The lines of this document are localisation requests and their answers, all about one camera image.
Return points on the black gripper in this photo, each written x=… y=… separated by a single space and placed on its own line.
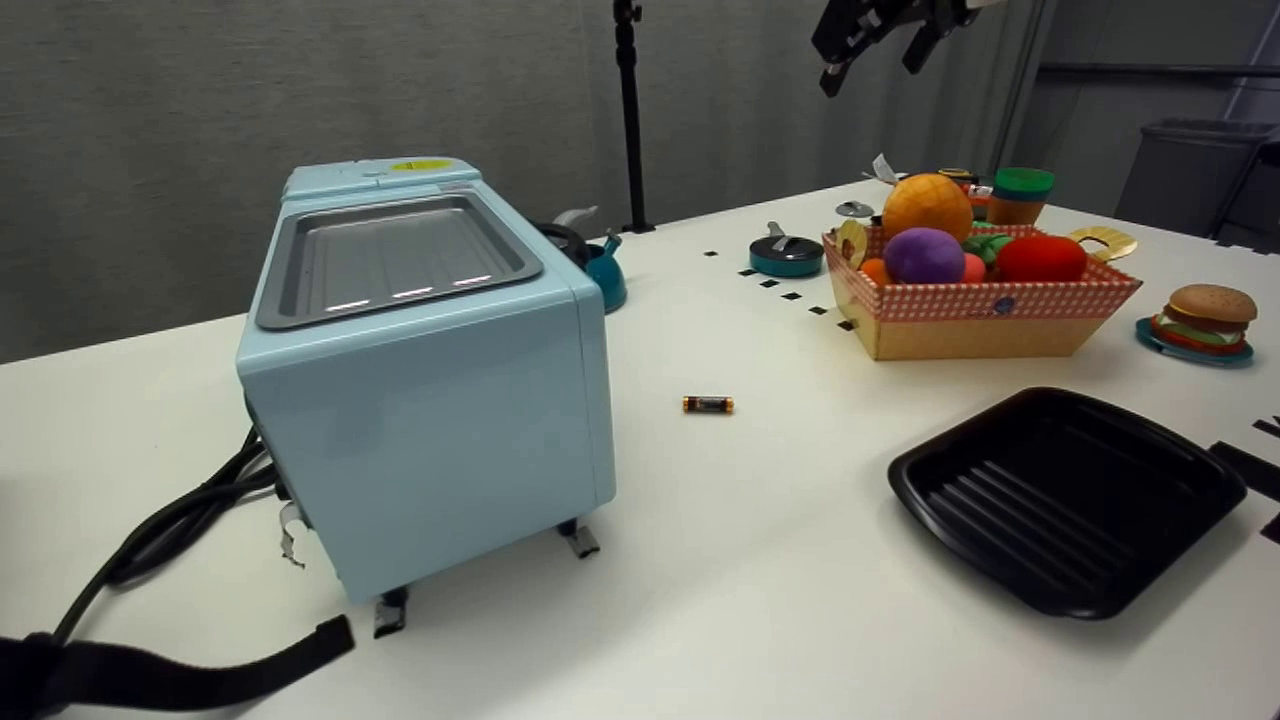
x=895 y=10

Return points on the tan round slice toy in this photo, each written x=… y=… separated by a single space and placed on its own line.
x=848 y=242

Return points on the red tomato plush toy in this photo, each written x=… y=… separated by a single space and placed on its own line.
x=1041 y=256

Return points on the cream yellow toy plate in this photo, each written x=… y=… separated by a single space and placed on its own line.
x=1107 y=242

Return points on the teal toy pot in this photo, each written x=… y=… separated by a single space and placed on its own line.
x=605 y=274

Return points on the teal toy plate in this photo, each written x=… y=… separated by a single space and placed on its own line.
x=1147 y=339

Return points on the toy burger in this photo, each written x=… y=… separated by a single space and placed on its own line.
x=1204 y=313

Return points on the orange jar green lid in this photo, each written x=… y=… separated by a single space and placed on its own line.
x=1020 y=196

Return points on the purple plush ball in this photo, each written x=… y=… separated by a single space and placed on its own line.
x=927 y=256

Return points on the black tripod stand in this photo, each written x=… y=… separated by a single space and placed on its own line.
x=629 y=104

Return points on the checkered cloth with toys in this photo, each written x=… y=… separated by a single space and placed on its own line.
x=987 y=322

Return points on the gray plastic bin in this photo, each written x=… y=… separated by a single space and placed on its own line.
x=1195 y=172

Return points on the black copper battery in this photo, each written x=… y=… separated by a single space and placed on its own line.
x=710 y=405

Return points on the black ridged plastic tray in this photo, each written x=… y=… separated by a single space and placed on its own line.
x=1067 y=501

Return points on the black tape strip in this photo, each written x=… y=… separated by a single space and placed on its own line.
x=1245 y=471

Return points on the light blue toaster oven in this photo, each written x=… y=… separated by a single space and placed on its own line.
x=427 y=425

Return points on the plain fabric curtain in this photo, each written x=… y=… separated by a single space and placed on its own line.
x=267 y=104

